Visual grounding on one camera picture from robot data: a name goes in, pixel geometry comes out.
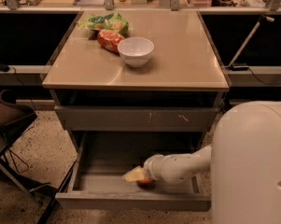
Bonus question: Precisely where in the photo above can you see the open middle drawer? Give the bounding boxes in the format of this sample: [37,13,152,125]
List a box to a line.
[56,132,211,212]

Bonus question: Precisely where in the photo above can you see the brown office chair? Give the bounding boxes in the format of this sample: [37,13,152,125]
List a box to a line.
[0,90,57,199]

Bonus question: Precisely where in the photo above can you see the closed top drawer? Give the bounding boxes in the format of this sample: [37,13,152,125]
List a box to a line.
[55,105,218,133]

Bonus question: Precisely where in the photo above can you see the grey drawer cabinet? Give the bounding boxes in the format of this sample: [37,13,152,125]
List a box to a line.
[41,9,231,142]

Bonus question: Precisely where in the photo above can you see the white pole stand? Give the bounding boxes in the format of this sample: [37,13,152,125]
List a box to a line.
[226,15,274,70]

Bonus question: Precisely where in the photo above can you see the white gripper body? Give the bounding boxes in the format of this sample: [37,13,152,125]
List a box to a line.
[144,154,177,184]

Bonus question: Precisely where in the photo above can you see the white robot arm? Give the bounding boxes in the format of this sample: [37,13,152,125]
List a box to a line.
[123,101,281,224]

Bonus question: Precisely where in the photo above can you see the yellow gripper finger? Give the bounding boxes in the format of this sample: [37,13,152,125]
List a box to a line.
[123,166,147,182]

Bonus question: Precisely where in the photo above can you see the orange snack bag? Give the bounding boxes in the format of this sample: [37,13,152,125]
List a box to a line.
[97,29,125,53]

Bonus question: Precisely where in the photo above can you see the green chip bag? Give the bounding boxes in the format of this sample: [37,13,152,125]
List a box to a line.
[77,12,129,35]

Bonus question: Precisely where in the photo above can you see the red apple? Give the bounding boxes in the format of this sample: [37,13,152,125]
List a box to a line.
[137,177,154,187]

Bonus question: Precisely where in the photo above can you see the black power adapter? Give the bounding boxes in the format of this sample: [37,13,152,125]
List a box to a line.
[0,63,9,72]

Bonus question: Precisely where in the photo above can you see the white bowl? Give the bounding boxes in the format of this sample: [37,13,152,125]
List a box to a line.
[118,37,154,67]

